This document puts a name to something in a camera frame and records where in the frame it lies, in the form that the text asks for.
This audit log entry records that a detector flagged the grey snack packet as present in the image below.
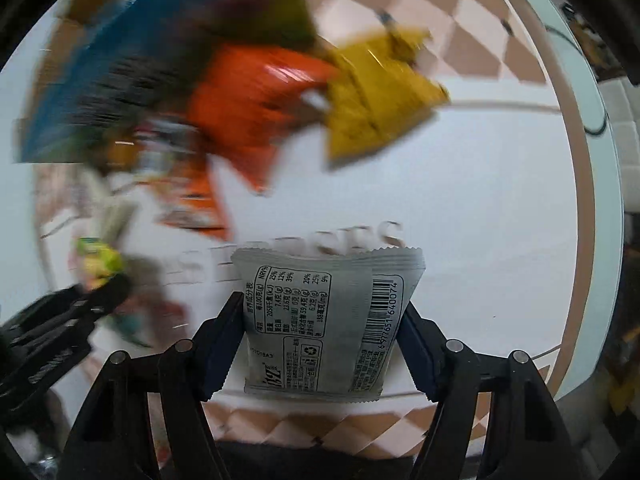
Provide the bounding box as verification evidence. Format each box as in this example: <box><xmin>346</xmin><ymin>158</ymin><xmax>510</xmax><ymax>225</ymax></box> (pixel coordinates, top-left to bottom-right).
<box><xmin>231</xmin><ymin>246</ymin><xmax>426</xmax><ymax>403</ymax></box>

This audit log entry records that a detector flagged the colourful candy ball bag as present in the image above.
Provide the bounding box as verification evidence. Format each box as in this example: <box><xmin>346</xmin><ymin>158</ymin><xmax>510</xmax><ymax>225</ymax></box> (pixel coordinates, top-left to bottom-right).
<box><xmin>75</xmin><ymin>236</ymin><xmax>186</xmax><ymax>348</ymax></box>

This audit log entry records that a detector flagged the checkered printed tablecloth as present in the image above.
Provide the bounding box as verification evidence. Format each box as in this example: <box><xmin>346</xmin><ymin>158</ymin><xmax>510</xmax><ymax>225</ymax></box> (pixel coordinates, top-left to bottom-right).
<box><xmin>15</xmin><ymin>0</ymin><xmax>586</xmax><ymax>461</ymax></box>

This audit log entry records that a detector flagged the orange striped snack packet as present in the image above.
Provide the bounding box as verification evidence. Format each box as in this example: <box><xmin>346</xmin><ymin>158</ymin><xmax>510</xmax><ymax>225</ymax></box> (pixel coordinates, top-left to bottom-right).
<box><xmin>157</xmin><ymin>157</ymin><xmax>233</xmax><ymax>241</ymax></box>

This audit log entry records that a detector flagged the white quilted chair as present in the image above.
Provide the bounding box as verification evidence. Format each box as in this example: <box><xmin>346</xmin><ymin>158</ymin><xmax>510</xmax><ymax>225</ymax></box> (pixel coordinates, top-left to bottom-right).
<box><xmin>599</xmin><ymin>77</ymin><xmax>640</xmax><ymax>173</ymax></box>

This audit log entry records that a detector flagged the yellow snack packet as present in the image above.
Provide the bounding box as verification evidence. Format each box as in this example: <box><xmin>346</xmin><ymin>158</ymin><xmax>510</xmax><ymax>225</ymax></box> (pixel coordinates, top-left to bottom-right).
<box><xmin>322</xmin><ymin>27</ymin><xmax>451</xmax><ymax>161</ymax></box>

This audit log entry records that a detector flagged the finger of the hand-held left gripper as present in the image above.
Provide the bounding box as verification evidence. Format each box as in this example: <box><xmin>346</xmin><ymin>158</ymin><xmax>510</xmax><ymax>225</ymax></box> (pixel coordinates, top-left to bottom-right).
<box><xmin>0</xmin><ymin>310</ymin><xmax>98</xmax><ymax>358</ymax></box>
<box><xmin>27</xmin><ymin>274</ymin><xmax>135</xmax><ymax>328</ymax></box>

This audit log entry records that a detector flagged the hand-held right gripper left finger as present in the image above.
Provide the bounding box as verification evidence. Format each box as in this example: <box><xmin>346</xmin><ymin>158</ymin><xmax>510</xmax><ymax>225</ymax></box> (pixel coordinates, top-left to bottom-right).
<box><xmin>56</xmin><ymin>291</ymin><xmax>246</xmax><ymax>480</ymax></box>

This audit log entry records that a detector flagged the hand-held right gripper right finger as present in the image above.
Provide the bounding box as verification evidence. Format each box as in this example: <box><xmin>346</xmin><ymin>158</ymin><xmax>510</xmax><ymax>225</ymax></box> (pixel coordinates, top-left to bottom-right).
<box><xmin>400</xmin><ymin>305</ymin><xmax>586</xmax><ymax>480</ymax></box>

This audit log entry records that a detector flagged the blue snack bag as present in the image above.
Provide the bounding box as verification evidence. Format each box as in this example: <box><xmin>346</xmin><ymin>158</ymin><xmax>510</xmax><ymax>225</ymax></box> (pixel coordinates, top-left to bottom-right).
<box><xmin>20</xmin><ymin>0</ymin><xmax>321</xmax><ymax>163</ymax></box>

